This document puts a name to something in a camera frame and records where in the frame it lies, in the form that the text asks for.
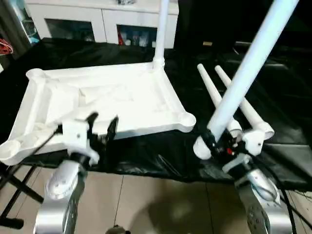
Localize white plastic table top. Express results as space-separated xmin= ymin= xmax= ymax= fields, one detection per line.
xmin=0 ymin=61 xmax=197 ymax=167

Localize white plastic table leg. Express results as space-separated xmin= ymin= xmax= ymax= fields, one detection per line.
xmin=152 ymin=0 xmax=171 ymax=72
xmin=193 ymin=0 xmax=300 ymax=161
xmin=196 ymin=63 xmax=243 ymax=140
xmin=214 ymin=65 xmax=275 ymax=143

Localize black mat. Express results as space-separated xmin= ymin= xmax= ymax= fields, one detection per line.
xmin=0 ymin=38 xmax=312 ymax=192

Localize black robot left foot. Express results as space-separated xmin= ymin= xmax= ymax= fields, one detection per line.
xmin=106 ymin=225 xmax=131 ymax=234

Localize white cabinet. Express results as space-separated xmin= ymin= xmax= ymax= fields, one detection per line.
xmin=23 ymin=0 xmax=179 ymax=49

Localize red clothes hanger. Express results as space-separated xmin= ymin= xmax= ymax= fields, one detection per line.
xmin=0 ymin=38 xmax=14 ymax=56

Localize pale blue translucent object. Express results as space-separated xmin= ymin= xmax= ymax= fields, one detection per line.
xmin=12 ymin=0 xmax=40 ymax=45

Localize large black furniture piece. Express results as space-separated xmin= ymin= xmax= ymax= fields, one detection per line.
xmin=175 ymin=0 xmax=312 ymax=59

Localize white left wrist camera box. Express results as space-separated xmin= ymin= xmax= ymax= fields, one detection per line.
xmin=59 ymin=118 xmax=101 ymax=165

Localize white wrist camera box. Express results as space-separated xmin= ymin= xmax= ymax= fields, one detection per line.
xmin=59 ymin=118 xmax=101 ymax=165
xmin=242 ymin=128 xmax=267 ymax=157

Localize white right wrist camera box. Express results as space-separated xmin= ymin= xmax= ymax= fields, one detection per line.
xmin=242 ymin=128 xmax=267 ymax=157

